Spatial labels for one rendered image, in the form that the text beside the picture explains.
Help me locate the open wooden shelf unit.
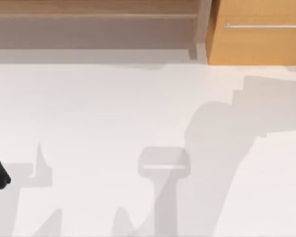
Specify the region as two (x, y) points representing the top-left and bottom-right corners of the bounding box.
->
(0, 0), (212, 65)

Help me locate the long metal handle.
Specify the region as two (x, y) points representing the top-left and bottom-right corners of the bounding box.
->
(224, 23), (296, 29)

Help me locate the wooden cupboard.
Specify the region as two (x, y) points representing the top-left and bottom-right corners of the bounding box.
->
(205, 0), (296, 66)

